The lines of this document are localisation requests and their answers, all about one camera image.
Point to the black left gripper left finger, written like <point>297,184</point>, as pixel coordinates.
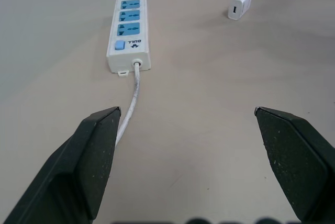
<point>73,166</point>

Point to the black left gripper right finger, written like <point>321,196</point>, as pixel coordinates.
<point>298,161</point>

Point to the white power strip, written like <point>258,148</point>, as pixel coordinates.
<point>129,34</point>

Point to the white USB charger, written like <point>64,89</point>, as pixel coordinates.
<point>240,5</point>

